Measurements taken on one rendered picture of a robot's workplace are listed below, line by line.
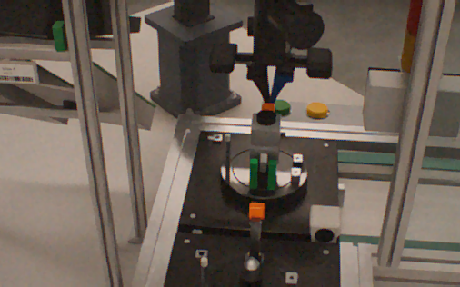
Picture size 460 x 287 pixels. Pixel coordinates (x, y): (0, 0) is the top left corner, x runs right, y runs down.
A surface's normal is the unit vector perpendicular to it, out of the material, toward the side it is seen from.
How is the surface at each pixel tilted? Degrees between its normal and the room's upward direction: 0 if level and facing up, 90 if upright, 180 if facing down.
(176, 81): 90
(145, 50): 0
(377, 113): 90
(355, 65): 0
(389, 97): 90
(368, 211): 0
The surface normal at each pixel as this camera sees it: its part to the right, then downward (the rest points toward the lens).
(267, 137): -0.11, 0.59
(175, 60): -0.78, 0.37
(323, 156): 0.00, -0.80
